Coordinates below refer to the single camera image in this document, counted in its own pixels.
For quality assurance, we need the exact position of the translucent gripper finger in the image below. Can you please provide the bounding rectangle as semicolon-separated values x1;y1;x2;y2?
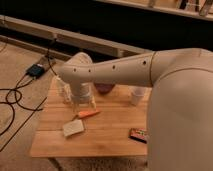
89;99;97;110
72;102;80;113

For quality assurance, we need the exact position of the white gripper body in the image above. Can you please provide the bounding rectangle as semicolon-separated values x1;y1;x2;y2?
70;83;93;103

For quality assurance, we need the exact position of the orange pepper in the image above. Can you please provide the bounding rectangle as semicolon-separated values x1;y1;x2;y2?
72;110;100;121

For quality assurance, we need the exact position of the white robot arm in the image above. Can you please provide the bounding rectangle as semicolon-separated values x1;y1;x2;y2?
59;48;213;171

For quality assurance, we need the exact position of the dark red ceramic bowl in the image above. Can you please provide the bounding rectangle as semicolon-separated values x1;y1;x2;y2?
95;84;115;94

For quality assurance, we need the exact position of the beige sponge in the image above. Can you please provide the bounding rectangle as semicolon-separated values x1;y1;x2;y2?
63;120;84;137

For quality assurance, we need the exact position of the wooden table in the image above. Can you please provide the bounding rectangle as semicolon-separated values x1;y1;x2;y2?
30;81;149;157

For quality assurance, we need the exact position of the white cup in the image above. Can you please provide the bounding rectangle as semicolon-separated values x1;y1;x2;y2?
131;86;146;106

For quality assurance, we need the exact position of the black power adapter left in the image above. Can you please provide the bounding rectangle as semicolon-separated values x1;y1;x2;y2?
26;64;45;79

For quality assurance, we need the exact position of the black red candy bar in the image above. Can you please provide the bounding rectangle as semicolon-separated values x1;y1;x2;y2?
129;128;147;143

